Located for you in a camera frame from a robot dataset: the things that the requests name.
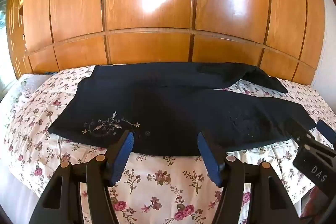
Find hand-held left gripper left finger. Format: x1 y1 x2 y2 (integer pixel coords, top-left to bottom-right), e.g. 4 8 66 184
29 130 135 224

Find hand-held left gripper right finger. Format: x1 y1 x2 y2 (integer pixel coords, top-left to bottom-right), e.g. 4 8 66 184
197 132 301 224

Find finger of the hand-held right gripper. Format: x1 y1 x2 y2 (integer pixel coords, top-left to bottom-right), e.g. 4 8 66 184
285 118 319 148
316 120 336 147

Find black pants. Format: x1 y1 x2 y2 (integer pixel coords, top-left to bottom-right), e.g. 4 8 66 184
48 63 317 157

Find floral bedspread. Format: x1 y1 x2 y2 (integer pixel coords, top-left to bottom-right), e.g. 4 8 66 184
5 65 336 224

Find wooden wardrobe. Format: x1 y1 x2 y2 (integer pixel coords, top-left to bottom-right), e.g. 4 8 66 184
7 0 326 85

